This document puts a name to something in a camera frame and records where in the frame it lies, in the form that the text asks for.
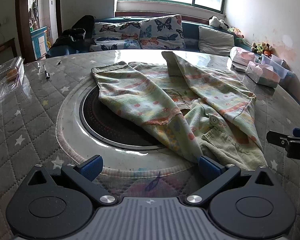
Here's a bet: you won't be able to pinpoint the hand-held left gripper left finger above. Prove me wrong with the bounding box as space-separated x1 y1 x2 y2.
27 155 117 205

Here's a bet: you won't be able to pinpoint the round black hotplate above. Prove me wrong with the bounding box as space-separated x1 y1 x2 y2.
79 87 170 151

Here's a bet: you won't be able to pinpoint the dark wooden door frame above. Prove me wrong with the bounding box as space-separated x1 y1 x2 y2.
15 0 63 63

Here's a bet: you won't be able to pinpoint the pink and green plush toy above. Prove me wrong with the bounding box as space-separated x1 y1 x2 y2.
229 26 244 39

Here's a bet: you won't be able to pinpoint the blue sofa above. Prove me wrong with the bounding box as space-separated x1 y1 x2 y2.
46 17 262 58

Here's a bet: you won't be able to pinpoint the tall butterfly print pillow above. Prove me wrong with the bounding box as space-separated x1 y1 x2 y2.
139 14 186 50

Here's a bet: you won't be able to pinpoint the clear plastic storage box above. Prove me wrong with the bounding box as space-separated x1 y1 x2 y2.
260 54 289 79

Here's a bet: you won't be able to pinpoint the panda plush toy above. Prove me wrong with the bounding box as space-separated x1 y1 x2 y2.
208 16 229 29

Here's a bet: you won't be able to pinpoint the blue cabinet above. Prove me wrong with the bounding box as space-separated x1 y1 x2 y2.
30 26 48 57

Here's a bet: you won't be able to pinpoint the clear plastic food container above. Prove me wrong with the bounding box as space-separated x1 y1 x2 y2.
0 56 25 101

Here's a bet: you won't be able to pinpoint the small white box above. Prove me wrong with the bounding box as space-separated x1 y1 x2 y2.
232 64 248 73

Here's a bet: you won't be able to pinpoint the plain grey pillow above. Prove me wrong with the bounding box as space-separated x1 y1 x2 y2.
198 26 235 57

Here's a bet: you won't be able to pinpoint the pastel patterned knit cardigan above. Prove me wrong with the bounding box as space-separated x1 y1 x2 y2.
91 51 268 171

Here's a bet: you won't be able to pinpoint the black clothing pile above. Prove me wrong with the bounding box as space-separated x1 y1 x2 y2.
49 15 96 55

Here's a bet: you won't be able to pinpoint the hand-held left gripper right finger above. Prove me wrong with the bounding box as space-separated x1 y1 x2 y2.
185 156 275 205

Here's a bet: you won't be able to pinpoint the pink tissue packet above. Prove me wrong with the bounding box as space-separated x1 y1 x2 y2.
229 47 256 67
245 61 281 88

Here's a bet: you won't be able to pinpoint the brown and green plush toys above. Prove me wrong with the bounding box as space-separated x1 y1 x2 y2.
251 42 273 56

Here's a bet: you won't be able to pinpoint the dark wooden chair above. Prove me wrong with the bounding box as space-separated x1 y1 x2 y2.
0 38 18 75

